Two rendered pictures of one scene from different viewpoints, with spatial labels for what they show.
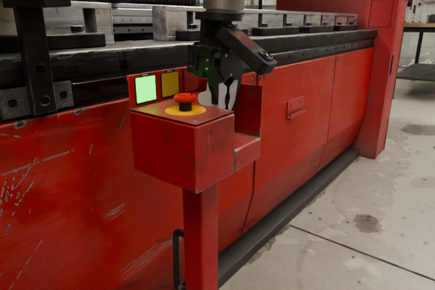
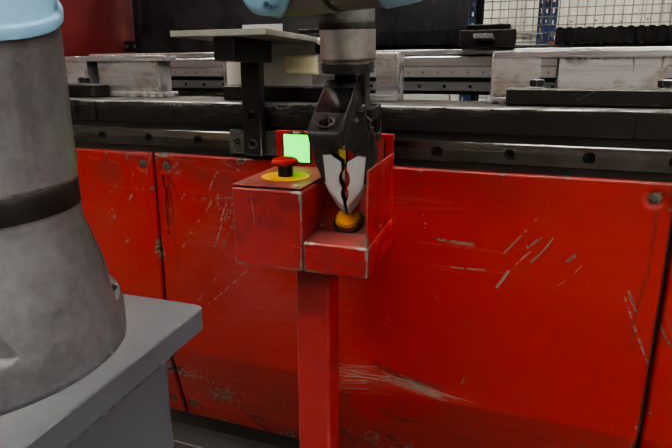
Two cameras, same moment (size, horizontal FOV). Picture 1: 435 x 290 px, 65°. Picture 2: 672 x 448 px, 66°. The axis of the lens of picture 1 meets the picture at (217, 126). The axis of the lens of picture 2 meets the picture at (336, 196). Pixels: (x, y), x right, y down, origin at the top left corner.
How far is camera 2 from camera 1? 0.79 m
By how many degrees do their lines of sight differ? 67
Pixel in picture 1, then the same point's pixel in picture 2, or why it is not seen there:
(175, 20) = (511, 72)
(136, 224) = (346, 321)
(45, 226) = not seen: hidden behind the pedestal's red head
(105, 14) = (388, 66)
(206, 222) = (303, 327)
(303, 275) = not seen: outside the picture
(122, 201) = not seen: hidden behind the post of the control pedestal
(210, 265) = (311, 392)
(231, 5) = (326, 54)
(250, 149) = (339, 256)
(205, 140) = (246, 207)
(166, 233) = (392, 363)
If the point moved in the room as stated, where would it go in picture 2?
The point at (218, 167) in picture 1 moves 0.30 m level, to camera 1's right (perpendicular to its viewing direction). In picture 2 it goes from (269, 248) to (345, 354)
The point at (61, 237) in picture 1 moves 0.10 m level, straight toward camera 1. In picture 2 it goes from (262, 278) to (222, 293)
